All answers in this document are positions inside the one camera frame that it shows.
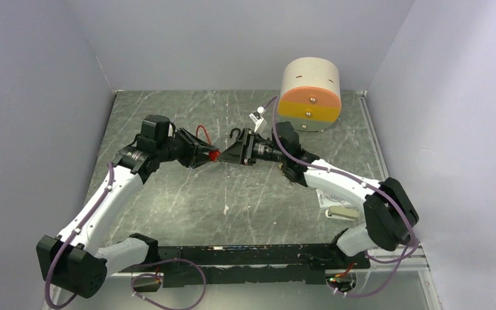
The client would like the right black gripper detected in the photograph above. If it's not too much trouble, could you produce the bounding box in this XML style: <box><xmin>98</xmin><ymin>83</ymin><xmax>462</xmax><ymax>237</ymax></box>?
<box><xmin>217</xmin><ymin>128</ymin><xmax>286</xmax><ymax>166</ymax></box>

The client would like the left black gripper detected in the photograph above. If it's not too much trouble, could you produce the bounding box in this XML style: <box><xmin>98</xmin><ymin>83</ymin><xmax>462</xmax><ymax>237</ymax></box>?
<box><xmin>156</xmin><ymin>128</ymin><xmax>218</xmax><ymax>168</ymax></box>

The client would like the red cable lock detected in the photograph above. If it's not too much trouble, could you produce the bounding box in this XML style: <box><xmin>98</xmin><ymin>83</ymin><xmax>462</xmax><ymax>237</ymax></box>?
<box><xmin>195</xmin><ymin>125</ymin><xmax>221</xmax><ymax>162</ymax></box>

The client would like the black padlock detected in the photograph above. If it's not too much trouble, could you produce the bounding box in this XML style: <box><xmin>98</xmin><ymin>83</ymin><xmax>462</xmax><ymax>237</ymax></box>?
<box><xmin>229</xmin><ymin>128</ymin><xmax>244</xmax><ymax>141</ymax></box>

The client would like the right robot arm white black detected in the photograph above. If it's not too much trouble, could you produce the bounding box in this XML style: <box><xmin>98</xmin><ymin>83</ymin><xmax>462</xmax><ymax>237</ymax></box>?
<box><xmin>217</xmin><ymin>122</ymin><xmax>419</xmax><ymax>268</ymax></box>

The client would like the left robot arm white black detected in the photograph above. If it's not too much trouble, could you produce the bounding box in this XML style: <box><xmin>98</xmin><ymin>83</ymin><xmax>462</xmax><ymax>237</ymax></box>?
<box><xmin>36</xmin><ymin>115</ymin><xmax>220</xmax><ymax>309</ymax></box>

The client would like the cylindrical drawer box orange yellow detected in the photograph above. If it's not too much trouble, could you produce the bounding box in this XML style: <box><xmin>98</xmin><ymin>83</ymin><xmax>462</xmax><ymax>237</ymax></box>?
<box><xmin>277</xmin><ymin>57</ymin><xmax>342</xmax><ymax>132</ymax></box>

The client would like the white card package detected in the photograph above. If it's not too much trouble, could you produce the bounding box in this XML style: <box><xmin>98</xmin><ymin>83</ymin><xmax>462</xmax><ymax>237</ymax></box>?
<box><xmin>316</xmin><ymin>189</ymin><xmax>355</xmax><ymax>209</ymax></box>

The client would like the beige white stapler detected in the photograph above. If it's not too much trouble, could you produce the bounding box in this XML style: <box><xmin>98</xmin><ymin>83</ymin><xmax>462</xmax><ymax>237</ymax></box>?
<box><xmin>325</xmin><ymin>205</ymin><xmax>360</xmax><ymax>221</ymax></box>

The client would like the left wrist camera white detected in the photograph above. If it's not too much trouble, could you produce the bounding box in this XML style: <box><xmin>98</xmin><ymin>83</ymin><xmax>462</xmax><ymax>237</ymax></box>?
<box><xmin>168</xmin><ymin>122</ymin><xmax>176</xmax><ymax>138</ymax></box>

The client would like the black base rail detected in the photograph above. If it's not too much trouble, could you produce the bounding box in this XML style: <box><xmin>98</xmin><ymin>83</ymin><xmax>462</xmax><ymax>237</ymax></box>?
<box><xmin>123</xmin><ymin>243</ymin><xmax>371</xmax><ymax>288</ymax></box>

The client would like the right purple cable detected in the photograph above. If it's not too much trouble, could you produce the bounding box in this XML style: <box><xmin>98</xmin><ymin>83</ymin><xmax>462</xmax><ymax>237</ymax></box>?
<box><xmin>263</xmin><ymin>96</ymin><xmax>420</xmax><ymax>263</ymax></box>

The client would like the purple cable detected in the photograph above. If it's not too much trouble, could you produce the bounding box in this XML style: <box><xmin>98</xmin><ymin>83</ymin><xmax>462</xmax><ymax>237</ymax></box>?
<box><xmin>263</xmin><ymin>96</ymin><xmax>420</xmax><ymax>263</ymax></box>
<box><xmin>45</xmin><ymin>161</ymin><xmax>116</xmax><ymax>309</ymax></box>

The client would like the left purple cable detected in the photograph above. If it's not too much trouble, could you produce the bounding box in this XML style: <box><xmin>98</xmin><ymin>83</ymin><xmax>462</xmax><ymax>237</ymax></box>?
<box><xmin>45</xmin><ymin>161</ymin><xmax>116</xmax><ymax>309</ymax></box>

